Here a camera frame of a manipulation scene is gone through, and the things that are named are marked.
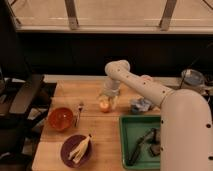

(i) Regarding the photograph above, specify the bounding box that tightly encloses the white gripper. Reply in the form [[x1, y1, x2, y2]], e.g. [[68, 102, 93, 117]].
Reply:
[[98, 88, 119, 111]]

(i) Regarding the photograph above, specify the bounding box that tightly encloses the yellow-red apple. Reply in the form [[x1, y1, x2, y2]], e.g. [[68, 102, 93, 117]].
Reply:
[[99, 102, 110, 113]]

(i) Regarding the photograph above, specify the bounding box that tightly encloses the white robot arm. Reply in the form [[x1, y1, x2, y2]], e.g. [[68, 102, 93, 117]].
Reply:
[[102, 60, 213, 171]]

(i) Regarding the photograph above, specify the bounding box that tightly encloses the red bowl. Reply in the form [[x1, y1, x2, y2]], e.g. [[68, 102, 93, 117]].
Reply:
[[48, 107, 74, 132]]

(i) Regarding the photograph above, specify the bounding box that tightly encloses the metal fork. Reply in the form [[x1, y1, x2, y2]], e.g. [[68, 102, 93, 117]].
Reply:
[[75, 102, 84, 127]]

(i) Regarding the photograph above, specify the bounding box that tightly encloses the blue crumpled cloth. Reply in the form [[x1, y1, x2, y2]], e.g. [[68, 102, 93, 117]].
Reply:
[[130, 98, 155, 114]]

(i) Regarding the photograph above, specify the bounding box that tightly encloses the green plastic tray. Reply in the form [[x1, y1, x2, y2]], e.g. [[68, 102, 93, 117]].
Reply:
[[119, 115, 161, 170]]

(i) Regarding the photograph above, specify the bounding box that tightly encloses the clear cup with orange content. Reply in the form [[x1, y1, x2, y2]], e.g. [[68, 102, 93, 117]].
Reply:
[[140, 75, 154, 82]]

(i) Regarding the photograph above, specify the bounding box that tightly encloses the dark spatula utensil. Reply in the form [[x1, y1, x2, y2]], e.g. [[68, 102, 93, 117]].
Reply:
[[128, 130, 153, 166]]

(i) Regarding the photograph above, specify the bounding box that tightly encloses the purple plate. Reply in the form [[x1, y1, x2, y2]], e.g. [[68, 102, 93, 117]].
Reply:
[[60, 134, 92, 168]]

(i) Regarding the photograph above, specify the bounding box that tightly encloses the peeled banana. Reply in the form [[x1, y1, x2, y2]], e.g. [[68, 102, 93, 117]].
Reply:
[[68, 135, 91, 164]]

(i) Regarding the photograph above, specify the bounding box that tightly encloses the dark brown sponge block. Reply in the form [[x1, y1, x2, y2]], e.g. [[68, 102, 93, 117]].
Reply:
[[149, 144, 160, 157]]

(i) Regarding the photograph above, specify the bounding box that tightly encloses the black chair left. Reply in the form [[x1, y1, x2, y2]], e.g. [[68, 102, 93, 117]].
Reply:
[[0, 75, 51, 171]]

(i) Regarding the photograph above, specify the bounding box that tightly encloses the grey round base plate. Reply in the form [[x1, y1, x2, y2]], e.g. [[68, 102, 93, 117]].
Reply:
[[181, 69, 204, 86]]

